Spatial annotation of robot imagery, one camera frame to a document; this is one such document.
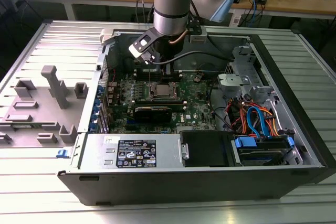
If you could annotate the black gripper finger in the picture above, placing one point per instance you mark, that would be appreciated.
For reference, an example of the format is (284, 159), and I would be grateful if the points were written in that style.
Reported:
(170, 73)

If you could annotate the black RAM slot bank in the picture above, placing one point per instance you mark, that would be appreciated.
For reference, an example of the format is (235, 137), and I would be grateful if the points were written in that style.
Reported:
(143, 75)
(157, 106)

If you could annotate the round coin battery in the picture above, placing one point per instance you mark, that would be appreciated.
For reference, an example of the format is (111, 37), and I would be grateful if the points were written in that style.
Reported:
(197, 78)

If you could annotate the green Dell motherboard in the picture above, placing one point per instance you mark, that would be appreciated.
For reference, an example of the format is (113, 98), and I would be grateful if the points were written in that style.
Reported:
(199, 103)

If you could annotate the black graphics card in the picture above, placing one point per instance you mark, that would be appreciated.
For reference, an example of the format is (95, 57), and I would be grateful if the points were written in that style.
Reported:
(152, 115)

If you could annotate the silver drive cage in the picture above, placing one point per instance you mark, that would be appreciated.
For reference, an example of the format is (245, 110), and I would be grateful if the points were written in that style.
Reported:
(231, 79)

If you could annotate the white labelled box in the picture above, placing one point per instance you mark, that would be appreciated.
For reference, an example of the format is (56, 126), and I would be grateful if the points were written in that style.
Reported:
(236, 19)

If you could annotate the small black adapter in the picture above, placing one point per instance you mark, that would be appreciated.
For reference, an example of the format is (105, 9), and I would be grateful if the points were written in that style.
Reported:
(262, 0)

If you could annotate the silver power supply unit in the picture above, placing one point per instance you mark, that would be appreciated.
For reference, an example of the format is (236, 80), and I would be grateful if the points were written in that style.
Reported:
(94, 153)

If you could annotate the black open PC case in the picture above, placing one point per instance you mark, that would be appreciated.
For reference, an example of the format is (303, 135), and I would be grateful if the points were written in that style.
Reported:
(183, 187)

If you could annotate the hard disk in blue carrier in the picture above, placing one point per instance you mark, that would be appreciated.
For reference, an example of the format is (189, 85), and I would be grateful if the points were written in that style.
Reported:
(262, 153)

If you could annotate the small blue plastic clip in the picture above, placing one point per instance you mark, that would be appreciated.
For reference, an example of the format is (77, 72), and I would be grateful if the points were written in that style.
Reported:
(63, 153)

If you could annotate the grey parts rack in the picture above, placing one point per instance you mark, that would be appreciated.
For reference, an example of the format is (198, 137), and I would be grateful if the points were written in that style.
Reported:
(39, 113)

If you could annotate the wrist camera with black bracket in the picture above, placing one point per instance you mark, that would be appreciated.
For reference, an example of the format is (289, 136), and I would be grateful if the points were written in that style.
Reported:
(198, 37)
(135, 49)

